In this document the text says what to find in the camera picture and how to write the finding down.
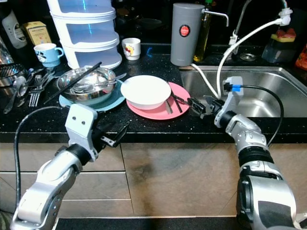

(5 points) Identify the pink plate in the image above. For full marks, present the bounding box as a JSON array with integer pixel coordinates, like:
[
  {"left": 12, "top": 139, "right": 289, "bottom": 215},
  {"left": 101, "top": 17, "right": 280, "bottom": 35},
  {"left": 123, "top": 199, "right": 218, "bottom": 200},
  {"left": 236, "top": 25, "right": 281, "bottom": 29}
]
[{"left": 126, "top": 81, "right": 191, "bottom": 120}]

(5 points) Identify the white bowl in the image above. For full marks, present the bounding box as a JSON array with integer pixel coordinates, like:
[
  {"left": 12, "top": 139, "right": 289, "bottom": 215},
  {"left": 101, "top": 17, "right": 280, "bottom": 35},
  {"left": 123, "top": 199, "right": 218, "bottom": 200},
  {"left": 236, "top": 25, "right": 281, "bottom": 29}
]
[{"left": 120, "top": 75, "right": 172, "bottom": 110}]

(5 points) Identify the light blue plate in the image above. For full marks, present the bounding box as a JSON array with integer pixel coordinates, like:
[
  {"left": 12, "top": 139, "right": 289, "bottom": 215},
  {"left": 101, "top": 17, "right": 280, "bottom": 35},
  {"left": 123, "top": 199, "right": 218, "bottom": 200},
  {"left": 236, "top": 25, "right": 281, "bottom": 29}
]
[{"left": 59, "top": 87, "right": 127, "bottom": 112}]

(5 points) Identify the steel bowl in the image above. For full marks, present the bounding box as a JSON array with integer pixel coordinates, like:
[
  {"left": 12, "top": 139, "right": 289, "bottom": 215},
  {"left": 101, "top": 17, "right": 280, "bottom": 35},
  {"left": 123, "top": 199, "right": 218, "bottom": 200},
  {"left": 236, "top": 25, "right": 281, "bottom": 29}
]
[{"left": 56, "top": 67, "right": 118, "bottom": 103}]

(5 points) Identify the steel sink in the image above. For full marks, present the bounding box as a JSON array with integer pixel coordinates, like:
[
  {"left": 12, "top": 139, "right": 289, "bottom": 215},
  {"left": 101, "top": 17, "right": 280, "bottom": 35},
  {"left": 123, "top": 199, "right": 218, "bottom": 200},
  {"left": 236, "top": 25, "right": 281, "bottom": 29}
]
[{"left": 180, "top": 66, "right": 307, "bottom": 118}]

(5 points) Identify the steel spoon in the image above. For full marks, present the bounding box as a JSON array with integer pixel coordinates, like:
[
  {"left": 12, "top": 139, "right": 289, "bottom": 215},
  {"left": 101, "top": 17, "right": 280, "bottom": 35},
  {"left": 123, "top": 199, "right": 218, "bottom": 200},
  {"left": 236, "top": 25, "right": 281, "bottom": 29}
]
[
  {"left": 77, "top": 72, "right": 128, "bottom": 94},
  {"left": 2, "top": 76, "right": 28, "bottom": 115}
]

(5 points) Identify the oil bottle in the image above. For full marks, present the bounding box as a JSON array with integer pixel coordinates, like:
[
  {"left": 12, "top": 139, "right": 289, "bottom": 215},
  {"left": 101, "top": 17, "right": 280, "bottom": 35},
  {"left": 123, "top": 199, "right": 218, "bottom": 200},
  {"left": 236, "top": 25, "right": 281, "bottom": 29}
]
[{"left": 193, "top": 0, "right": 213, "bottom": 63}]

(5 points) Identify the grey water filter canister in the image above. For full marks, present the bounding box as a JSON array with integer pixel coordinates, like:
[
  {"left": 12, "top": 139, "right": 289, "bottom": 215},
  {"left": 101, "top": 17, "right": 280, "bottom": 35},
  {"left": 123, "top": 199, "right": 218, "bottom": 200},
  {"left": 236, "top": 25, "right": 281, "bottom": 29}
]
[{"left": 170, "top": 2, "right": 229, "bottom": 67}]

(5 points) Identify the round steel sink plug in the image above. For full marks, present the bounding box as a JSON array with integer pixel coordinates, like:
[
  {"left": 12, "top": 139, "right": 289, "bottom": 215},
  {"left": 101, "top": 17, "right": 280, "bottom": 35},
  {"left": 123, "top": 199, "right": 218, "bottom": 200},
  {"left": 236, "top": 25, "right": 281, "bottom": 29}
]
[{"left": 240, "top": 53, "right": 258, "bottom": 62}]

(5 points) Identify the beige base cabinet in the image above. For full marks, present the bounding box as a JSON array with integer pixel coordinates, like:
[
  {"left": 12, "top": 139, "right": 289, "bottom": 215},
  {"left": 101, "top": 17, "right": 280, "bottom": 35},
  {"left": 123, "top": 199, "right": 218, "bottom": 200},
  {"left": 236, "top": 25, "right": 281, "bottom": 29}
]
[{"left": 0, "top": 141, "right": 307, "bottom": 221}]

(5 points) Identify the white cartoon mug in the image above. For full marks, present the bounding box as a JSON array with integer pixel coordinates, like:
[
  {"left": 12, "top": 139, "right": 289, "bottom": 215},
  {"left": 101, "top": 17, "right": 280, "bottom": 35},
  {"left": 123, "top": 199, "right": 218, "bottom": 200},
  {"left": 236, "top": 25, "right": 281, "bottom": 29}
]
[{"left": 122, "top": 38, "right": 142, "bottom": 61}]

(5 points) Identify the dark sponge holder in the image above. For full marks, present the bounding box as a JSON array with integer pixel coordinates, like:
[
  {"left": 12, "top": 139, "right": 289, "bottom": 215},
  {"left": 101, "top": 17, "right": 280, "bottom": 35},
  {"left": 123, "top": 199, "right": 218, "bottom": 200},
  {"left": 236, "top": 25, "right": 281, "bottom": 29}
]
[{"left": 267, "top": 34, "right": 299, "bottom": 64}]

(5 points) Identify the steel faucet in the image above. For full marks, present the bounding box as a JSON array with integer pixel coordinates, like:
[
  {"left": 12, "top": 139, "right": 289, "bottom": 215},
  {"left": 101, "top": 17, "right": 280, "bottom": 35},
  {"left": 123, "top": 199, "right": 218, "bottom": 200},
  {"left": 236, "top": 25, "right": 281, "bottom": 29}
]
[{"left": 233, "top": 0, "right": 293, "bottom": 46}]

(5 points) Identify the blue mug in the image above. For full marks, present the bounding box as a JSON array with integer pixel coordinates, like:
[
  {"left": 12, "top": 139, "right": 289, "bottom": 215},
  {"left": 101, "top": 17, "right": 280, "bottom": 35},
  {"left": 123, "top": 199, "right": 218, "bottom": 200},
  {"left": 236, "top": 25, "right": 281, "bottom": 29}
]
[{"left": 34, "top": 43, "right": 64, "bottom": 68}]

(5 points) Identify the white tiered plastic container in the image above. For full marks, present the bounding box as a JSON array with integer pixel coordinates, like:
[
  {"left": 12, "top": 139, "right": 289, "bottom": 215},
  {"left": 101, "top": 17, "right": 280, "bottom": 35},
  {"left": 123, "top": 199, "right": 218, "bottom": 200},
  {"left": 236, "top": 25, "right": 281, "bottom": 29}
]
[{"left": 47, "top": 0, "right": 123, "bottom": 70}]

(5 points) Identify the yellow and red sponge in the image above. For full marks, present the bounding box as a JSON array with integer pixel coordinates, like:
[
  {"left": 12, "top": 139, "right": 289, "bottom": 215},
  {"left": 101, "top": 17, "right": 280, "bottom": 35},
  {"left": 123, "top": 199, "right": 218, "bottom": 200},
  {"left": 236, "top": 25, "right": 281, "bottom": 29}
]
[{"left": 272, "top": 27, "right": 298, "bottom": 43}]

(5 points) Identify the yellow box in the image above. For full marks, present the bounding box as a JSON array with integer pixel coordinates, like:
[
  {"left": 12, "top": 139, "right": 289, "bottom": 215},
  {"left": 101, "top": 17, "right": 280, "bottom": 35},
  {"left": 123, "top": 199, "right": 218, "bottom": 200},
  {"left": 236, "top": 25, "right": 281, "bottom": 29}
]
[{"left": 23, "top": 22, "right": 52, "bottom": 46}]

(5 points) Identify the black bottle with label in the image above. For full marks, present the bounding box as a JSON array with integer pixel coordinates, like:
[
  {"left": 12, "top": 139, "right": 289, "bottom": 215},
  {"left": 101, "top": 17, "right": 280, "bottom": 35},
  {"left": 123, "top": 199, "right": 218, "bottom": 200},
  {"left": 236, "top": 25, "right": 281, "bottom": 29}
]
[{"left": 1, "top": 10, "right": 28, "bottom": 49}]

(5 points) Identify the short white hose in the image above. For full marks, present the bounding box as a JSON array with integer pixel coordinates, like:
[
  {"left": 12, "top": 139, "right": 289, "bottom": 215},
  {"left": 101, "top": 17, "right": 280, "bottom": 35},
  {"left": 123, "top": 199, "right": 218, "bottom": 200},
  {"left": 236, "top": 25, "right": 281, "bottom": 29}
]
[{"left": 190, "top": 63, "right": 221, "bottom": 99}]

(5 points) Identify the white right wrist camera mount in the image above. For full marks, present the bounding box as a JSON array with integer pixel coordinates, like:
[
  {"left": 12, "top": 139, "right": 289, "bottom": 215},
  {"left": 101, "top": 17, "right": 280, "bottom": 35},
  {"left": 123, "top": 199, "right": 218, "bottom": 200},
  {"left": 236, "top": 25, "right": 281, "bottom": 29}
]
[{"left": 218, "top": 77, "right": 244, "bottom": 118}]

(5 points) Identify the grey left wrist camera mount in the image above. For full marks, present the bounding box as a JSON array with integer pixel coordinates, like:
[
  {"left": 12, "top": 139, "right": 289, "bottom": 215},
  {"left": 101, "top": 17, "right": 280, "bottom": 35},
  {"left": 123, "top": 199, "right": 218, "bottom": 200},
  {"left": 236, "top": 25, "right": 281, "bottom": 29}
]
[{"left": 65, "top": 104, "right": 99, "bottom": 151}]

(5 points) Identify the long white hose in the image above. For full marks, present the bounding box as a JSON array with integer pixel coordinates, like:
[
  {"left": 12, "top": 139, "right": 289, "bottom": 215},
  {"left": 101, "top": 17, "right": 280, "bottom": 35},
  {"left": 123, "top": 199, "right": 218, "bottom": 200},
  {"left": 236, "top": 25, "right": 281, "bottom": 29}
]
[{"left": 216, "top": 10, "right": 293, "bottom": 99}]

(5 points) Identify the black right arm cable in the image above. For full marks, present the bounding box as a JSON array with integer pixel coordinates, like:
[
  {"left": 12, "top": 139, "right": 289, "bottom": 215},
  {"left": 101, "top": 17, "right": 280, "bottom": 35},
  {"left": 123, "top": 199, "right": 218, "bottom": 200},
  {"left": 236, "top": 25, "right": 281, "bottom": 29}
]
[{"left": 240, "top": 84, "right": 285, "bottom": 147}]

